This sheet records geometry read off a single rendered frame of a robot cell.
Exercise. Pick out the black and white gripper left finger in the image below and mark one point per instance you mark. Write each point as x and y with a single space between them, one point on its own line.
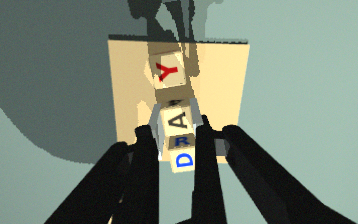
93 200

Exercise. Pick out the tan square mat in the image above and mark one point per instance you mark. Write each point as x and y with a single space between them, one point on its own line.
214 75

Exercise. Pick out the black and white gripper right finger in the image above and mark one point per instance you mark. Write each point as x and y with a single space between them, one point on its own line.
278 195

